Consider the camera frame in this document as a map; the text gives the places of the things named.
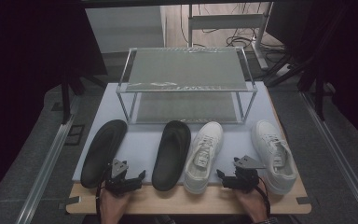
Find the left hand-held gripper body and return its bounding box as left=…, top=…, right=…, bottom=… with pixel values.
left=103, top=158, right=132, bottom=196

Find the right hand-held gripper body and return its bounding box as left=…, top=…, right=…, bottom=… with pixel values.
left=233, top=154, right=267, bottom=193

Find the black slipper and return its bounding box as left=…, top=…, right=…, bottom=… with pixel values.
left=79, top=119, right=129, bottom=189
left=151, top=119, right=192, bottom=192

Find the white lace-up sneaker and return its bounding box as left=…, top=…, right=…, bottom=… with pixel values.
left=183, top=120, right=225, bottom=195
left=250, top=119, right=298, bottom=196

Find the two-tier metal shoe rack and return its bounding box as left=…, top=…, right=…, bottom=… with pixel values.
left=115, top=46, right=259, bottom=126

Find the person's left hand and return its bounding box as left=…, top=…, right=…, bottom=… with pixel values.
left=100, top=189, right=131, bottom=224

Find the person's right hand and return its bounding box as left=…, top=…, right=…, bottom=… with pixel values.
left=235, top=181, right=269, bottom=224

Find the pale grey-blue mat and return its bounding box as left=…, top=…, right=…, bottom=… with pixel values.
left=71, top=81, right=293, bottom=185

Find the black stand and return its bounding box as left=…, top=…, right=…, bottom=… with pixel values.
left=263, top=50, right=328, bottom=121
left=60, top=69, right=108, bottom=125

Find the black curtain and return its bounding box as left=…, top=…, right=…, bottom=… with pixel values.
left=266, top=0, right=358, bottom=152
left=0, top=0, right=108, bottom=202

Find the grey-white panel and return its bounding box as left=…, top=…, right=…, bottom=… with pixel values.
left=85, top=7, right=166, bottom=54

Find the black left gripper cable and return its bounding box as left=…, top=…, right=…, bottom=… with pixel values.
left=94, top=164, right=113, bottom=223

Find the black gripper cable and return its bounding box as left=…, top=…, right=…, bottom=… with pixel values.
left=94, top=164, right=113, bottom=223
left=255, top=175, right=272, bottom=218

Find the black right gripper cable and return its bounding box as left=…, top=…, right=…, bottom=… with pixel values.
left=255, top=175, right=272, bottom=218

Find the aluminium rail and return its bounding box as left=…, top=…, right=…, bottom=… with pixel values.
left=14, top=96, right=82, bottom=224
left=300, top=91, right=358, bottom=224

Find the tangle of black cables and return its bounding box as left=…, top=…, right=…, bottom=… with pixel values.
left=225, top=27, right=287, bottom=55

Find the white metal desk frame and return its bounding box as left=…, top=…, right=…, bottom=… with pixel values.
left=186, top=2, right=275, bottom=71

